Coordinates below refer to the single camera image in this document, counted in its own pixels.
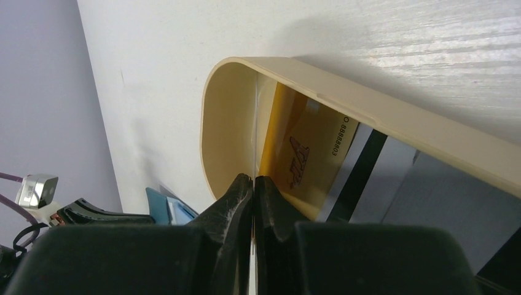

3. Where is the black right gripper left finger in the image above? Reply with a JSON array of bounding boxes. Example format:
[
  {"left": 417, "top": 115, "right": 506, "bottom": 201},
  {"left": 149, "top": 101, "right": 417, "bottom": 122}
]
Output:
[{"left": 5, "top": 174, "right": 253, "bottom": 294}]

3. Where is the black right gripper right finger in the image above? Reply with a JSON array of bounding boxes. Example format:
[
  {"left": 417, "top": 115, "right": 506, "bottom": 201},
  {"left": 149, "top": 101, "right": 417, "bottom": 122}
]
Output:
[{"left": 254, "top": 176, "right": 480, "bottom": 294}]

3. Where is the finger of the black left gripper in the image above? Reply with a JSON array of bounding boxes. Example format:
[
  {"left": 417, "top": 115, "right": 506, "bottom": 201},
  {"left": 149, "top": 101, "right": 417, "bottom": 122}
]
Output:
[{"left": 57, "top": 198, "right": 155, "bottom": 225}]

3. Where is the blue leather card holder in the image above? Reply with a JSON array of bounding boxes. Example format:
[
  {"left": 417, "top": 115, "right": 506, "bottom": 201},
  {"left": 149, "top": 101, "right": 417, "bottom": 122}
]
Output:
[{"left": 146, "top": 187, "right": 199, "bottom": 226}]

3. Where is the orange credit card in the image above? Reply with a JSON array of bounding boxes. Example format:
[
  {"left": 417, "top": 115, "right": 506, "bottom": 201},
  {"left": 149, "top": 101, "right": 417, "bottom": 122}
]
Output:
[{"left": 259, "top": 83, "right": 359, "bottom": 220}]

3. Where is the card in beige tray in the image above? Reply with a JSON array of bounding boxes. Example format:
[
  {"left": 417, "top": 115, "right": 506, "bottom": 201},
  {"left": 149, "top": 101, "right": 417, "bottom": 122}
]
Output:
[{"left": 315, "top": 124, "right": 418, "bottom": 224}]

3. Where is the beige oval plastic tray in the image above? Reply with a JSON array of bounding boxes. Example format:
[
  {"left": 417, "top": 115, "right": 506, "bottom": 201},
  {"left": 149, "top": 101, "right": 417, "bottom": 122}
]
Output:
[{"left": 200, "top": 57, "right": 520, "bottom": 198}]

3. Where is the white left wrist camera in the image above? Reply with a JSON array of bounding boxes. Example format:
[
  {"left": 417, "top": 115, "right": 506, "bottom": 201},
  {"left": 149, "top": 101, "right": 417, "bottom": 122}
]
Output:
[{"left": 15, "top": 173, "right": 58, "bottom": 210}]

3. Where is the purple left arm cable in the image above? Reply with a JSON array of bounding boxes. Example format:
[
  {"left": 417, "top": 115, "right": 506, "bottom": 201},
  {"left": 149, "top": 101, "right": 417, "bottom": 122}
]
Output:
[{"left": 0, "top": 172, "right": 42, "bottom": 249}]

